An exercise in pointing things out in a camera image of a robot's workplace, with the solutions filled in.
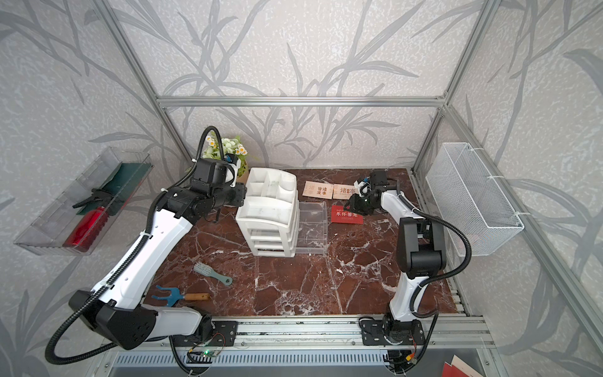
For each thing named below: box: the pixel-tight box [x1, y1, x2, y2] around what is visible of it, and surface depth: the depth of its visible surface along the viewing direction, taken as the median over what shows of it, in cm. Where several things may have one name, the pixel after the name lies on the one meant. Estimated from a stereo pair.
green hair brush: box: [193, 262, 234, 286], surface depth 88 cm
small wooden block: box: [184, 292, 211, 301], surface depth 82 cm
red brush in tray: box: [62, 206, 110, 253], surface depth 60 cm
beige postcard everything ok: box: [332, 183, 359, 200], surface depth 114 cm
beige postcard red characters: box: [302, 180, 334, 200], surface depth 114 cm
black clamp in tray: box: [72, 187, 125, 216], surface depth 66 cm
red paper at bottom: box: [441, 361, 468, 377], surface depth 69 cm
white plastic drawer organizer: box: [235, 167, 300, 258], surface depth 82 cm
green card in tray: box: [76, 161, 154, 216], surface depth 72 cm
